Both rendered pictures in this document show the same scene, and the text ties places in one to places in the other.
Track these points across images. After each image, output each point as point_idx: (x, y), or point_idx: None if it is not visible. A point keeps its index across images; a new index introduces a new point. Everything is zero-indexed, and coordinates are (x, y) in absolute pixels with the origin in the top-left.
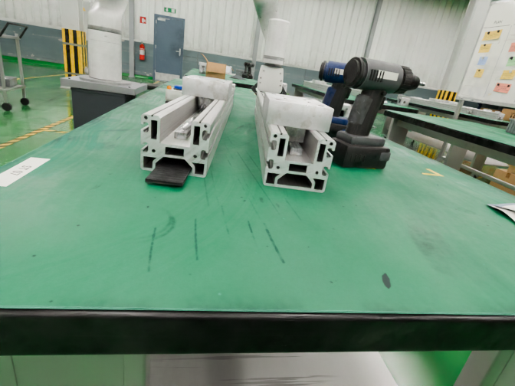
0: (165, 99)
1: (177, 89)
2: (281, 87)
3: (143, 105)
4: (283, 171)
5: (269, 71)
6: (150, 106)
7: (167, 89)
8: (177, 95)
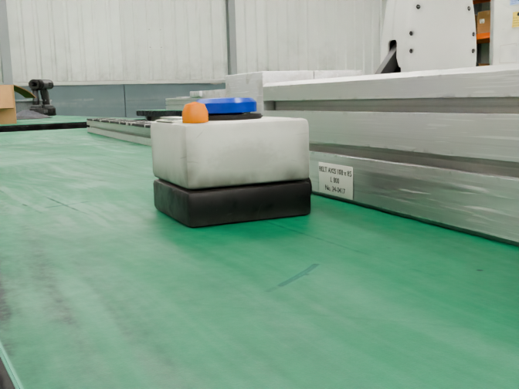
0: (191, 181)
1: (232, 115)
2: (476, 57)
3: (82, 252)
4: None
5: (437, 6)
6: (138, 249)
7: (195, 127)
8: (251, 146)
